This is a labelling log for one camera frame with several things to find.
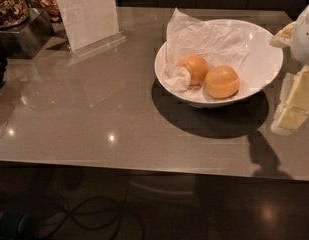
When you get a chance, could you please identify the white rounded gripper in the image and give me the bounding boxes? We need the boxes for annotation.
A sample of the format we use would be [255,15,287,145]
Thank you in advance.
[269,4,309,136]

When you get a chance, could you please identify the orange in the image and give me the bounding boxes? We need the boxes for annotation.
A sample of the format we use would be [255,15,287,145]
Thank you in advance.
[177,55,209,86]
[204,65,240,99]

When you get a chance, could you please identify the white ceramic bowl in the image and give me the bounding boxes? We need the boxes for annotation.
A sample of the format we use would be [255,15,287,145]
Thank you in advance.
[155,19,283,108]

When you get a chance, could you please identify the white crumpled paper napkin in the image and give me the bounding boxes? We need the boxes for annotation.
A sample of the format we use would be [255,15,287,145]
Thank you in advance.
[165,9,249,93]

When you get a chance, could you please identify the clear acrylic sign holder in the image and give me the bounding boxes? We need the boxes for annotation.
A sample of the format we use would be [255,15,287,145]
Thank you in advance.
[56,0,126,57]

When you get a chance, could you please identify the metal square nut container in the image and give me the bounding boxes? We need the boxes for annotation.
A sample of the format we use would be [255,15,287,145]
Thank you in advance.
[0,0,54,59]

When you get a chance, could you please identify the black cable on floor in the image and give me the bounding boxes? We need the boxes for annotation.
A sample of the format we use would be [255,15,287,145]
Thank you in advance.
[13,180,147,240]

